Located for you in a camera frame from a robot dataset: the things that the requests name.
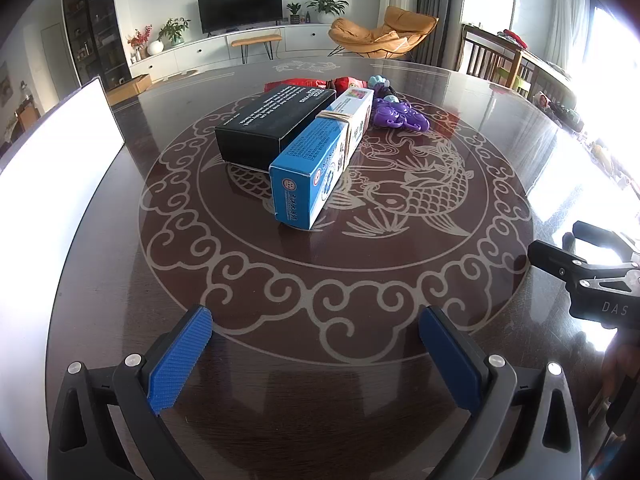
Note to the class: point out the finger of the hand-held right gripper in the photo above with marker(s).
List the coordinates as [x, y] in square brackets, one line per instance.
[555, 257]
[600, 240]

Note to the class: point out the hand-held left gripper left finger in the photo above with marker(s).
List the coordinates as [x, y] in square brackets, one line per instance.
[177, 355]

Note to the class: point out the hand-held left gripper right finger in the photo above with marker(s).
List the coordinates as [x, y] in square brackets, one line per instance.
[450, 360]

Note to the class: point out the blue and white carton box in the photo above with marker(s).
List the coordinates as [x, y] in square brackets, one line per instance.
[320, 160]

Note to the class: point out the dark patterned wooden desktop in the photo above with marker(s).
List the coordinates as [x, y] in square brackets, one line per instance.
[525, 170]

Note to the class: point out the person's right hand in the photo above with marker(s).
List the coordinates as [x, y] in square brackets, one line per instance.
[625, 380]

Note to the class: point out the purple octopus toy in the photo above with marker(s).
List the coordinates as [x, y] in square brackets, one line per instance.
[397, 115]

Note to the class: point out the dark wooden chair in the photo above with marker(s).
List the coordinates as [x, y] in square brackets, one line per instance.
[482, 57]

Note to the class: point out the white panel board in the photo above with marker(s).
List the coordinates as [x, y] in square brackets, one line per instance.
[50, 170]

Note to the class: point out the purple and blue toy figure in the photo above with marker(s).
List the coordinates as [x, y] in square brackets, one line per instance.
[382, 87]

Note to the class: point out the black cardboard box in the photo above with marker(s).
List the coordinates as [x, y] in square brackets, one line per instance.
[265, 120]

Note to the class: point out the tan rubber band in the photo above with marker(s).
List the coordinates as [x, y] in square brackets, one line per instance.
[336, 116]

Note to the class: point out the red and green snack packet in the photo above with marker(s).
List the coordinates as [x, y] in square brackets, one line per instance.
[345, 83]

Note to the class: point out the grey and white curtain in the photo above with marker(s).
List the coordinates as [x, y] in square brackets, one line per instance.
[425, 5]

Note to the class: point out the orange lounge chair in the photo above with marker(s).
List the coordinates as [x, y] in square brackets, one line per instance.
[380, 30]

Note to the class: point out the white television cabinet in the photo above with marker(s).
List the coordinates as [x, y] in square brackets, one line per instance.
[210, 52]

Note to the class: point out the white round vase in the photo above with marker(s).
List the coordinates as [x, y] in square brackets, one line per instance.
[155, 47]

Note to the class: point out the red flower arrangement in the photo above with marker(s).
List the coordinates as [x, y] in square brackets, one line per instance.
[139, 40]

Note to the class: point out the wooden bench with metal legs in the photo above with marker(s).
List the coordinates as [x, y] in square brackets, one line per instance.
[255, 40]

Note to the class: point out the potted plant in green pot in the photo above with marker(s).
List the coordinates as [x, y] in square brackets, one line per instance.
[174, 30]

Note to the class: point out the large leafy potted plant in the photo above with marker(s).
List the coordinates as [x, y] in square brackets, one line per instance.
[327, 6]

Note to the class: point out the dark glass display cabinet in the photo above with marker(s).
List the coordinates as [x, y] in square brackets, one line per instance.
[95, 20]

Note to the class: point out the black television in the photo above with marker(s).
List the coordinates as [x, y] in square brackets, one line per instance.
[240, 7]

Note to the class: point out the small potted plant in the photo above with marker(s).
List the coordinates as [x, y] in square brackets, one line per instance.
[294, 12]

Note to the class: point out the framed wall painting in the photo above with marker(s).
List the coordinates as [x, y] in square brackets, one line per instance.
[4, 82]

